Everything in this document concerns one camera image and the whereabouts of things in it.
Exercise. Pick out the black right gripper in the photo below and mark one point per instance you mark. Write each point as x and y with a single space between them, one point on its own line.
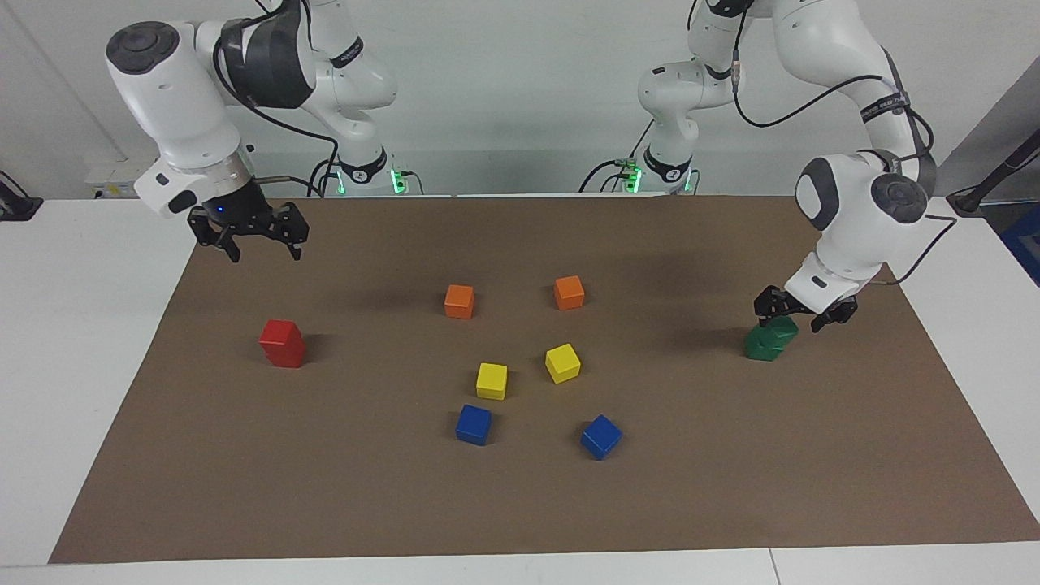
236 210

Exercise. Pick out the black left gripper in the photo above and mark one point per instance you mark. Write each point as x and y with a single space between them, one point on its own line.
803 310

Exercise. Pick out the green cube block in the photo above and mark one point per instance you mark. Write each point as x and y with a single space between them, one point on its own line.
760 348
782 329

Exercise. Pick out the red cube block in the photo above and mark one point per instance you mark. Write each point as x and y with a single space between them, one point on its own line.
286 357
279 331

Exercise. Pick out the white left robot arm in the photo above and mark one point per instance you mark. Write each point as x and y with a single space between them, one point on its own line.
861 219

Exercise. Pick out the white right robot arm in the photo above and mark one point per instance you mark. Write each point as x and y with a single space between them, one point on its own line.
179 89

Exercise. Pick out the white power strip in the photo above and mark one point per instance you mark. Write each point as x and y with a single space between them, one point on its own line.
106 188

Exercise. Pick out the orange cube block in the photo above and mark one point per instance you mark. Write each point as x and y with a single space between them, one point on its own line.
569 293
459 302

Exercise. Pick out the blue crate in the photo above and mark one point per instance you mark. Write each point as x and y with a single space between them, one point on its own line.
1025 244

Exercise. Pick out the black tripod stand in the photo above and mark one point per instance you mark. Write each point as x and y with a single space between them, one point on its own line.
995 172

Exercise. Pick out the blue cube block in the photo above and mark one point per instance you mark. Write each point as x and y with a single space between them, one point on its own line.
601 437
474 425

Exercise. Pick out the yellow cube block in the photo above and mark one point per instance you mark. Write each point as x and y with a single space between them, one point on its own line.
491 381
562 363

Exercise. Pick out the brown paper mat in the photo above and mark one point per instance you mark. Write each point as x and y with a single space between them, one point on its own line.
520 504

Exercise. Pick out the black clamp mount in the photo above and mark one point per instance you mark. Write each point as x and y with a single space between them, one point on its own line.
16 207

